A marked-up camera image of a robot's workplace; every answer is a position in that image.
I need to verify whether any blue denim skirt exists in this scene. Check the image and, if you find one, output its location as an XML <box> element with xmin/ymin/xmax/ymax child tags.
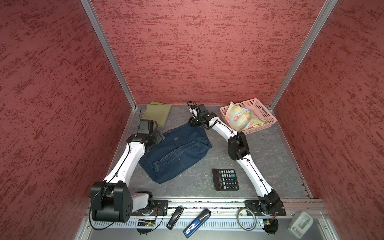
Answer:
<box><xmin>139</xmin><ymin>124</ymin><xmax>212</xmax><ymax>184</ymax></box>

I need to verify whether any olive green skirt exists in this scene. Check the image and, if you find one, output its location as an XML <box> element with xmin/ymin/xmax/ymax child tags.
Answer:
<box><xmin>141</xmin><ymin>102</ymin><xmax>172</xmax><ymax>128</ymax></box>

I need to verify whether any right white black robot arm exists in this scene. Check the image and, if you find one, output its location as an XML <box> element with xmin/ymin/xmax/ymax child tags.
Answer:
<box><xmin>187</xmin><ymin>101</ymin><xmax>282</xmax><ymax>216</ymax></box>

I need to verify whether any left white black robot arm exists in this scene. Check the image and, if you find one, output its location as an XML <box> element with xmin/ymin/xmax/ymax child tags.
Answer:
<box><xmin>90</xmin><ymin>131</ymin><xmax>165</xmax><ymax>223</ymax></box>

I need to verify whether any pastel patterned cloth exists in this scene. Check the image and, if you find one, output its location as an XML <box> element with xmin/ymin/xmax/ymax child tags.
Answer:
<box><xmin>225</xmin><ymin>102</ymin><xmax>268</xmax><ymax>132</ymax></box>

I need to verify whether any pink plastic basket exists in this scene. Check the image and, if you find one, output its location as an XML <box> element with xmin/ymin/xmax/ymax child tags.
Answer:
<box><xmin>235</xmin><ymin>98</ymin><xmax>277</xmax><ymax>135</ymax></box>

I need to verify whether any black desk calculator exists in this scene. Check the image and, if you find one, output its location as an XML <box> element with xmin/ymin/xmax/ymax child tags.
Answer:
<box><xmin>212</xmin><ymin>169</ymin><xmax>239</xmax><ymax>192</ymax></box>

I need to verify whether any left small circuit board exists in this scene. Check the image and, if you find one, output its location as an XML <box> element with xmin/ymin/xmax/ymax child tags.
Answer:
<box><xmin>137</xmin><ymin>219</ymin><xmax>156</xmax><ymax>228</ymax></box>

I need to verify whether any small circuit board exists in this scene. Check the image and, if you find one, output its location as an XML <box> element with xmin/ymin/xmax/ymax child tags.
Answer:
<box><xmin>263</xmin><ymin>219</ymin><xmax>279</xmax><ymax>235</ymax></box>
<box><xmin>137</xmin><ymin>219</ymin><xmax>156</xmax><ymax>228</ymax></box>

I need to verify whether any blue black stapler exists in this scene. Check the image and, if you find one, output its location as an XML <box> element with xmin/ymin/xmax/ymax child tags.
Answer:
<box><xmin>183</xmin><ymin>209</ymin><xmax>211</xmax><ymax>239</ymax></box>

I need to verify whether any right small circuit board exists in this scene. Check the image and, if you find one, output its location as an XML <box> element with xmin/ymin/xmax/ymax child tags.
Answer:
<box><xmin>263</xmin><ymin>219</ymin><xmax>279</xmax><ymax>235</ymax></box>

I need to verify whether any grey plastic dispenser box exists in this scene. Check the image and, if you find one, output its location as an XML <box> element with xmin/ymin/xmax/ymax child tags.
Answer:
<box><xmin>288</xmin><ymin>211</ymin><xmax>314</xmax><ymax>239</ymax></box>

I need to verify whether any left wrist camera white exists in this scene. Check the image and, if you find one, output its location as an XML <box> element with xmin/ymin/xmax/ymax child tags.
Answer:
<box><xmin>137</xmin><ymin>120</ymin><xmax>158</xmax><ymax>135</ymax></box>

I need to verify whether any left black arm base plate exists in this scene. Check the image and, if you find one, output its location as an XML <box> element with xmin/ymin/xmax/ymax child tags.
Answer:
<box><xmin>132</xmin><ymin>199</ymin><xmax>169</xmax><ymax>217</ymax></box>

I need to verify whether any grey coiled cable ring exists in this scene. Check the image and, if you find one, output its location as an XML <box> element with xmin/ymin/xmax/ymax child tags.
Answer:
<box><xmin>237</xmin><ymin>208</ymin><xmax>258</xmax><ymax>232</ymax></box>

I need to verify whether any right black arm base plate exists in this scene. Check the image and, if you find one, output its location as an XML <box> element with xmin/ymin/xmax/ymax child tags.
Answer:
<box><xmin>245</xmin><ymin>200</ymin><xmax>287</xmax><ymax>217</ymax></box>

